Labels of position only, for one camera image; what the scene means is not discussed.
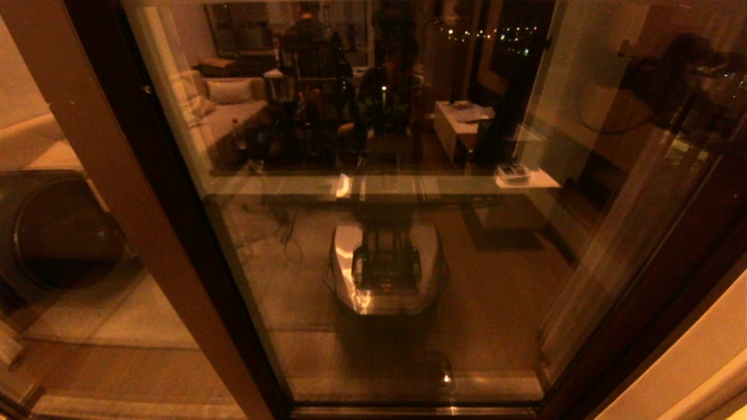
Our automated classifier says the brown framed sliding glass door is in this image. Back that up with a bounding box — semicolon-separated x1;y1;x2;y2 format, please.
117;0;747;420

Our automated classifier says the brown framed fixed glass panel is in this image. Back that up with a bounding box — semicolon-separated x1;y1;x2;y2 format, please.
0;0;292;420

